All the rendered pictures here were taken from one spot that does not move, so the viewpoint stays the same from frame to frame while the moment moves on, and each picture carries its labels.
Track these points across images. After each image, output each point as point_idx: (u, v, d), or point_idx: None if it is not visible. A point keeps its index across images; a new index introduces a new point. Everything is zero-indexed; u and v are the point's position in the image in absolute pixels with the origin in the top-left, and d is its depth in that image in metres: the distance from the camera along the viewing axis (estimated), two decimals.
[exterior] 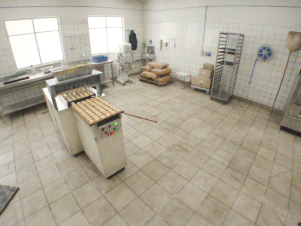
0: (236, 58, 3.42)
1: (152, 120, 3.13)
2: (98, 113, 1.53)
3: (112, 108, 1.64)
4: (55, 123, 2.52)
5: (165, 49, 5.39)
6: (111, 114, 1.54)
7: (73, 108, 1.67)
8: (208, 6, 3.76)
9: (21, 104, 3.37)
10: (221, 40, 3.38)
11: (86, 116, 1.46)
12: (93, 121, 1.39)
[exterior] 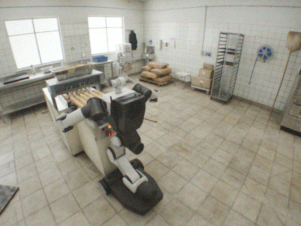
0: (236, 58, 3.42)
1: (152, 120, 3.13)
2: None
3: None
4: (55, 123, 2.52)
5: (165, 49, 5.39)
6: None
7: (71, 101, 1.62)
8: (208, 6, 3.76)
9: (21, 104, 3.37)
10: (221, 40, 3.38)
11: None
12: None
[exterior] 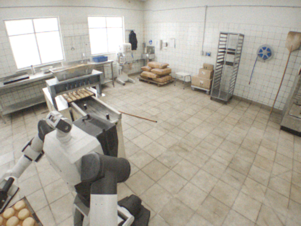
0: (236, 58, 3.42)
1: (152, 120, 3.13)
2: None
3: (2, 220, 0.52)
4: None
5: (165, 49, 5.39)
6: (27, 217, 0.55)
7: None
8: (208, 6, 3.76)
9: (21, 104, 3.37)
10: (221, 40, 3.38)
11: None
12: None
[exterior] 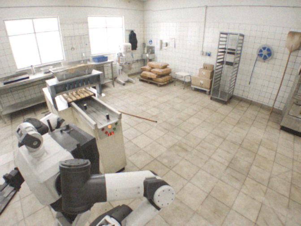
0: (236, 58, 3.42)
1: (152, 120, 3.13)
2: None
3: None
4: None
5: (165, 49, 5.39)
6: None
7: None
8: (208, 6, 3.76)
9: (21, 104, 3.37)
10: (221, 40, 3.38)
11: None
12: None
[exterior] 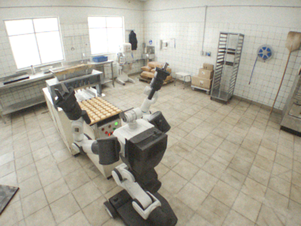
0: (236, 58, 3.42)
1: None
2: None
3: None
4: (55, 123, 2.52)
5: (165, 49, 5.39)
6: None
7: None
8: (208, 6, 3.76)
9: (21, 104, 3.37)
10: (221, 40, 3.38)
11: None
12: None
